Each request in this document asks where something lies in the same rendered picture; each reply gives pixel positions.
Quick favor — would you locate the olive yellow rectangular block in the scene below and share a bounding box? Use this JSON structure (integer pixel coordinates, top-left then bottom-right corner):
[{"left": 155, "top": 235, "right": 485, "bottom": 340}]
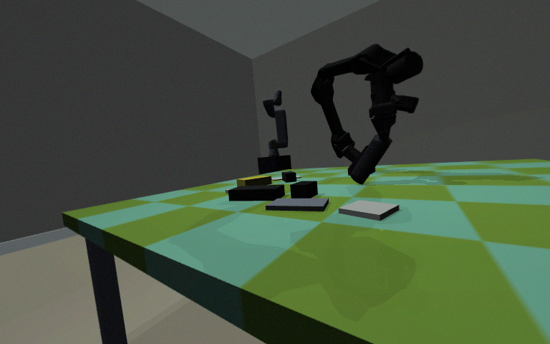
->
[{"left": 236, "top": 176, "right": 272, "bottom": 187}]

